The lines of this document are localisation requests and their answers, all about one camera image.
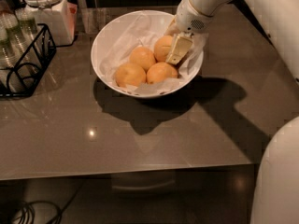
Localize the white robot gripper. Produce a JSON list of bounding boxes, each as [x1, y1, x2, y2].
[[164, 0, 213, 65]]

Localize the orange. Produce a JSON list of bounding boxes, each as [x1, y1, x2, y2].
[[129, 47, 156, 71], [154, 35, 173, 62], [115, 63, 147, 87], [147, 62, 178, 84]]

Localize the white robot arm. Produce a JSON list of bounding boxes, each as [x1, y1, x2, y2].
[[166, 0, 299, 224]]

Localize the white ceramic bowl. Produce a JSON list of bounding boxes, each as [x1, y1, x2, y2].
[[90, 9, 205, 99]]

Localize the white paper liner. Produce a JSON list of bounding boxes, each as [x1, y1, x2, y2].
[[100, 14, 209, 97]]

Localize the clear glass container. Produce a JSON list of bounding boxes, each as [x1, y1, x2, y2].
[[81, 7, 107, 34]]

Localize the white lidded ceramic jar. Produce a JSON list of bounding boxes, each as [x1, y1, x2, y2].
[[24, 0, 78, 46]]

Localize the stacked clear cups rear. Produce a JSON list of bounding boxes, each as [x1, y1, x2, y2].
[[15, 8, 38, 41]]

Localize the stacked clear cups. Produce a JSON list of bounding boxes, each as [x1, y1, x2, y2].
[[0, 27, 18, 69], [15, 8, 38, 41], [1, 13, 28, 54]]

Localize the stacked clear cups middle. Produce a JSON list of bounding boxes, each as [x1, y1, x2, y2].
[[1, 13, 28, 54]]

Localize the stacked clear cups front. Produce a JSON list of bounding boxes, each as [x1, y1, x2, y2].
[[0, 27, 18, 69]]

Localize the black wire rack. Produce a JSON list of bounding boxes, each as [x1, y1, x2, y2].
[[0, 23, 56, 99]]

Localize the black cable on floor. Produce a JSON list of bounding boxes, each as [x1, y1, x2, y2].
[[10, 184, 82, 224]]

